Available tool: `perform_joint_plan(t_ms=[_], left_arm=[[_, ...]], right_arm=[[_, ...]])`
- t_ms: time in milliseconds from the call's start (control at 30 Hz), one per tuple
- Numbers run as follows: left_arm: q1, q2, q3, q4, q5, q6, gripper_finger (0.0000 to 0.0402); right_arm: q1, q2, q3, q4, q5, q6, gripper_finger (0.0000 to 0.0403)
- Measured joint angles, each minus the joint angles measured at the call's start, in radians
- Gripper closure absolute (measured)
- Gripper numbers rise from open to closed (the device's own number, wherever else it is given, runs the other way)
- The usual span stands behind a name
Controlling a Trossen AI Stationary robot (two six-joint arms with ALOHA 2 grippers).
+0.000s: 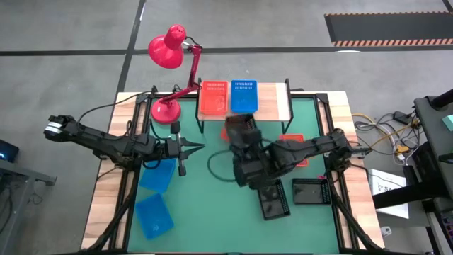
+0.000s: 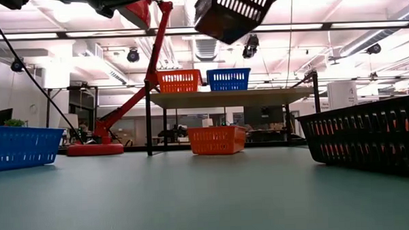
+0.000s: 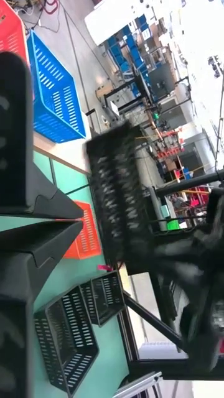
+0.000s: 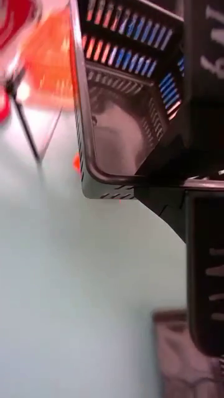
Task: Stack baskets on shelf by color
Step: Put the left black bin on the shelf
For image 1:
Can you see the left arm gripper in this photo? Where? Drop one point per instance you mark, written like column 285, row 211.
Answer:
column 168, row 148

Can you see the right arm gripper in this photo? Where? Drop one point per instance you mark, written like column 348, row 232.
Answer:
column 251, row 166

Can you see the blue plastic basket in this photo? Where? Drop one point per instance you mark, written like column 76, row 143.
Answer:
column 244, row 99
column 157, row 177
column 154, row 216

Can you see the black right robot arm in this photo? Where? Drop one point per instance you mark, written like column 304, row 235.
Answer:
column 311, row 147

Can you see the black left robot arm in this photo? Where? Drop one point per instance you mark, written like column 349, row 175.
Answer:
column 99, row 141

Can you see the green table mat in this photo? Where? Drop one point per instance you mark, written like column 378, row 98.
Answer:
column 212, row 219

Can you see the red desk lamp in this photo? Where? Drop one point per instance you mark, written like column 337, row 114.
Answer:
column 166, row 53

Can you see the white cardboard box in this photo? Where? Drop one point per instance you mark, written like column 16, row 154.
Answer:
column 380, row 178

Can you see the small white adapter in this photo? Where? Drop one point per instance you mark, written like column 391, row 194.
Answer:
column 386, row 231

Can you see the orange power plug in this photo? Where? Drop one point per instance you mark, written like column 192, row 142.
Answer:
column 401, row 148

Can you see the black stand beam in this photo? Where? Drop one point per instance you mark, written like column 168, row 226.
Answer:
column 400, row 195

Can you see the black power adapter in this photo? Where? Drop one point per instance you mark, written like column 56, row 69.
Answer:
column 402, row 117

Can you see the grey metal desk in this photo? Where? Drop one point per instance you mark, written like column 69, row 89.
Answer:
column 21, row 173

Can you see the dark monitor screen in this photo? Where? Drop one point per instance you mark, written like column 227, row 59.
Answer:
column 8, row 150

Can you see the black side desk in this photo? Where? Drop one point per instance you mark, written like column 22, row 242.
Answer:
column 435, row 141

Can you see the black hazard striped floor mat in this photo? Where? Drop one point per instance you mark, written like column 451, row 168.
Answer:
column 389, row 28

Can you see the teal box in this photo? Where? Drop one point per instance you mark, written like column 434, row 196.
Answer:
column 448, row 123

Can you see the wooden shelf black frame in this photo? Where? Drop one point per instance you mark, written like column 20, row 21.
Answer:
column 270, row 102

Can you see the black aluminium table frame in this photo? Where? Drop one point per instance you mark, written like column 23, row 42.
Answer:
column 308, row 95

